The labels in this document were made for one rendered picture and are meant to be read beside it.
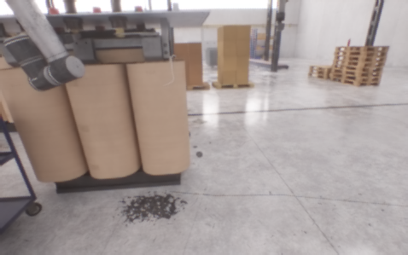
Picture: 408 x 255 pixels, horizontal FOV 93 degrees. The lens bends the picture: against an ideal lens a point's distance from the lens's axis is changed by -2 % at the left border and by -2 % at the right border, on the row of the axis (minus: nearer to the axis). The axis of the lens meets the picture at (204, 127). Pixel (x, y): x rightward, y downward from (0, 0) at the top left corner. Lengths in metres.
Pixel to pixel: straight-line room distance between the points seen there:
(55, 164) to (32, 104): 0.48
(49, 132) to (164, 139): 0.82
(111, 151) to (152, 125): 0.38
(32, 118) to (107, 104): 0.53
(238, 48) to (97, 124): 5.08
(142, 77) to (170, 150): 0.58
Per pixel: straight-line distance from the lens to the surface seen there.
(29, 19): 1.19
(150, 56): 1.45
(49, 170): 1.97
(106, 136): 1.63
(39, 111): 1.77
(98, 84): 1.52
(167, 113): 1.46
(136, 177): 1.92
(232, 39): 6.10
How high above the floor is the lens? 1.15
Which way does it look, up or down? 22 degrees down
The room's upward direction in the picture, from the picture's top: 2 degrees counter-clockwise
